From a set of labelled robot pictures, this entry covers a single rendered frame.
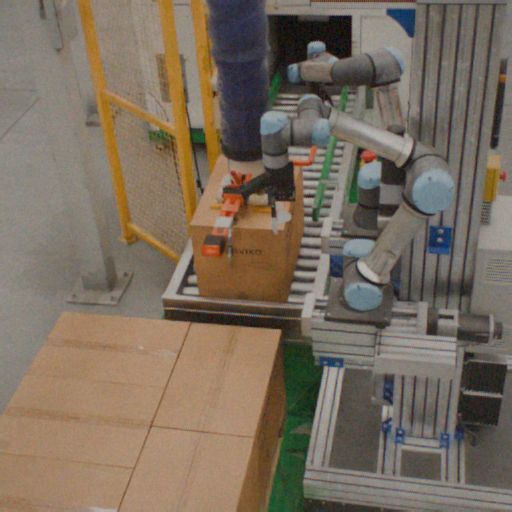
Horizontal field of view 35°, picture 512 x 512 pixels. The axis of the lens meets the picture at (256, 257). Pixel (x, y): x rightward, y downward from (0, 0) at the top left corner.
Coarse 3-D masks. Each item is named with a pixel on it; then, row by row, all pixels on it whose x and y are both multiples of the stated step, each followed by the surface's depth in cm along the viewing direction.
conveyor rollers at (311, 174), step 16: (288, 96) 528; (336, 96) 523; (352, 96) 521; (288, 112) 507; (320, 160) 459; (336, 160) 457; (304, 176) 446; (336, 176) 443; (304, 192) 431; (304, 208) 418; (320, 224) 408; (304, 240) 395; (304, 256) 388; (304, 272) 374; (192, 288) 369; (304, 288) 366; (304, 304) 359
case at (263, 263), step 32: (224, 160) 382; (256, 192) 357; (192, 224) 340; (256, 224) 337; (288, 224) 346; (224, 256) 346; (256, 256) 343; (288, 256) 352; (224, 288) 357; (256, 288) 354; (288, 288) 358
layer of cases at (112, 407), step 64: (64, 320) 357; (128, 320) 355; (64, 384) 325; (128, 384) 323; (192, 384) 321; (256, 384) 319; (0, 448) 300; (64, 448) 298; (128, 448) 296; (192, 448) 294; (256, 448) 302
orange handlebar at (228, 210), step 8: (312, 152) 354; (296, 160) 349; (304, 160) 349; (312, 160) 349; (240, 176) 342; (248, 176) 341; (224, 208) 321; (232, 208) 321; (224, 216) 319; (232, 216) 317; (216, 232) 309; (224, 232) 308
